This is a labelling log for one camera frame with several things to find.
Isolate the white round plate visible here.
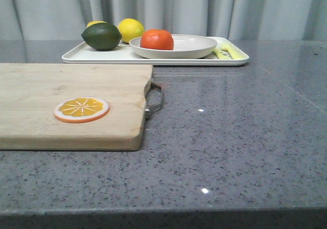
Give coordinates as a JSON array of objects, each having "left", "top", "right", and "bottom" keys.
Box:
[{"left": 129, "top": 34, "right": 218, "bottom": 59}]

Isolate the orange fruit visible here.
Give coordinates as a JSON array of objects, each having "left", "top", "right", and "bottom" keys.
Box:
[{"left": 140, "top": 29, "right": 174, "bottom": 50}]

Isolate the white bear tray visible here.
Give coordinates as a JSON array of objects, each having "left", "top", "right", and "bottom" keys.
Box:
[{"left": 62, "top": 37, "right": 249, "bottom": 66}]

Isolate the yellow plastic fork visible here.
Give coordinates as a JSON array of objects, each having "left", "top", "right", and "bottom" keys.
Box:
[{"left": 221, "top": 43, "right": 244, "bottom": 59}]

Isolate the right yellow lemon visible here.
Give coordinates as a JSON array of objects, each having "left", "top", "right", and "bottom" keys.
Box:
[{"left": 118, "top": 18, "right": 145, "bottom": 43}]

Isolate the yellow lemon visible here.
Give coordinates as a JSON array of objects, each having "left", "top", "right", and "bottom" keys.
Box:
[
  {"left": 86, "top": 20, "right": 106, "bottom": 28},
  {"left": 118, "top": 18, "right": 145, "bottom": 43}
]

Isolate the orange slice toy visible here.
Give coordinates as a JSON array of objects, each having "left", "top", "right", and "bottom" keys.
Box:
[{"left": 54, "top": 97, "right": 110, "bottom": 123}]

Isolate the yellow plastic knife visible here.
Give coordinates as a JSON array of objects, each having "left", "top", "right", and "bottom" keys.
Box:
[{"left": 213, "top": 49, "right": 232, "bottom": 60}]

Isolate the green lime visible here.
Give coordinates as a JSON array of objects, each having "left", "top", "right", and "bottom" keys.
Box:
[{"left": 81, "top": 22, "right": 122, "bottom": 51}]

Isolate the left yellow lemon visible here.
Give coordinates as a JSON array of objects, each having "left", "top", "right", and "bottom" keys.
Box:
[{"left": 86, "top": 20, "right": 106, "bottom": 28}]

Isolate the bamboo cutting board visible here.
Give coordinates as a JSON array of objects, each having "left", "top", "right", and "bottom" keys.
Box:
[{"left": 1, "top": 63, "right": 153, "bottom": 151}]

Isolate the grey curtain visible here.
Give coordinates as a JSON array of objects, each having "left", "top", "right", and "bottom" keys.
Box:
[{"left": 1, "top": 0, "right": 326, "bottom": 41}]

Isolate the metal board handle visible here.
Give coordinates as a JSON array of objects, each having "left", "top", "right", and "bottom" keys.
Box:
[{"left": 144, "top": 81, "right": 164, "bottom": 120}]

